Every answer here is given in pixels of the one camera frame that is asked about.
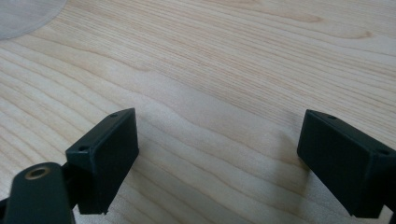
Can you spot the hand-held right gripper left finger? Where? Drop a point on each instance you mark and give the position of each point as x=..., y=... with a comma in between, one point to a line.
x=106, y=158

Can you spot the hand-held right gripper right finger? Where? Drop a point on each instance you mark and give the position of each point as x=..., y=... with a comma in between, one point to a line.
x=345, y=161

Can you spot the translucent plastic sheet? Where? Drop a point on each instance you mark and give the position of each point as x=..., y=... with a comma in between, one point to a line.
x=21, y=15

